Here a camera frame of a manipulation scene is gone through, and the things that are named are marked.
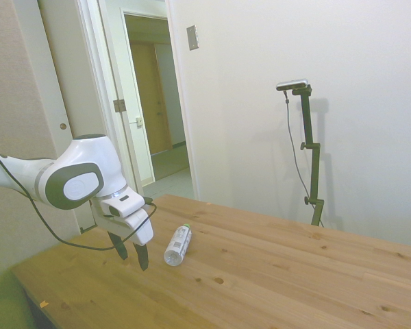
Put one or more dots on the metal door latch plate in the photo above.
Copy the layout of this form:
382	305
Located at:
139	121

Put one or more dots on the brown wooden door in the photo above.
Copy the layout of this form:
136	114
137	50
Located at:
147	103

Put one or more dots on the metal door hinge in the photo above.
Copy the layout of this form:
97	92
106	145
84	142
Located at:
119	105

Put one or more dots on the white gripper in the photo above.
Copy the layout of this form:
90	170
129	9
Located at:
123	229

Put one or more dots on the round door pull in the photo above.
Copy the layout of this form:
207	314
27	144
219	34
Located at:
63	126

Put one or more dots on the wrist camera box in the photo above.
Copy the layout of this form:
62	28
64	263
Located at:
148	199

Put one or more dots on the silver stereo camera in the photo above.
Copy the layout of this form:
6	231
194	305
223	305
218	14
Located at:
292	84

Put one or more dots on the white door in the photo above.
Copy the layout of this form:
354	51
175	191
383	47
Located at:
128	147

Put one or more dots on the beige closet door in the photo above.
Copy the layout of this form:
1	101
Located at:
65	68

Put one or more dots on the grey wall plate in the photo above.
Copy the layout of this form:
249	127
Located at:
192	37

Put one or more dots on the coconut water bottle green cap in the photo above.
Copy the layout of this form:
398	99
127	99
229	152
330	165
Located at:
178	245

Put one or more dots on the black jointed camera stand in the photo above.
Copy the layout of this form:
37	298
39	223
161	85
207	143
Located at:
314	171

